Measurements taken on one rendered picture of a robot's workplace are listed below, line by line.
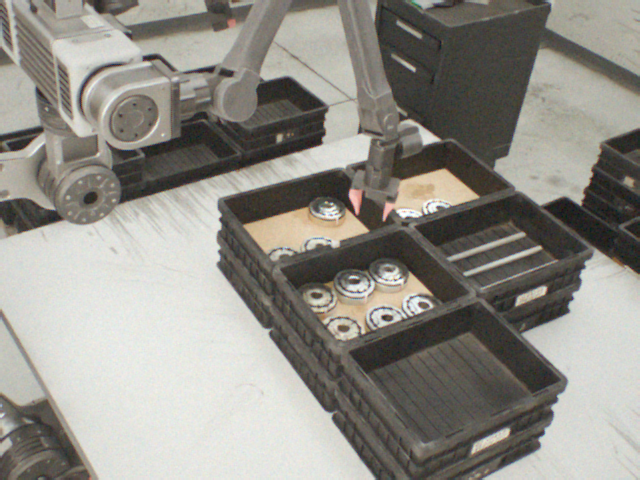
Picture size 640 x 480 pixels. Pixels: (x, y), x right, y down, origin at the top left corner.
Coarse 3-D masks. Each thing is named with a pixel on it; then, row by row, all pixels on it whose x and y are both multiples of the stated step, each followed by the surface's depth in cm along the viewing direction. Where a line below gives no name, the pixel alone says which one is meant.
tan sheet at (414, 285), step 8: (408, 280) 211; (416, 280) 212; (408, 288) 209; (416, 288) 209; (424, 288) 209; (376, 296) 205; (384, 296) 205; (392, 296) 206; (400, 296) 206; (344, 304) 202; (368, 304) 203; (376, 304) 203; (384, 304) 203; (392, 304) 203; (400, 304) 204; (336, 312) 199; (344, 312) 199; (352, 312) 200; (360, 312) 200; (360, 320) 198
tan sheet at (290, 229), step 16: (304, 208) 232; (256, 224) 224; (272, 224) 224; (288, 224) 225; (304, 224) 226; (352, 224) 228; (256, 240) 218; (272, 240) 219; (288, 240) 219; (336, 240) 221
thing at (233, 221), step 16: (304, 176) 226; (320, 176) 228; (352, 176) 229; (256, 192) 219; (224, 208) 211; (384, 208) 218; (240, 224) 206; (400, 224) 213; (352, 240) 206; (256, 256) 200; (304, 256) 199
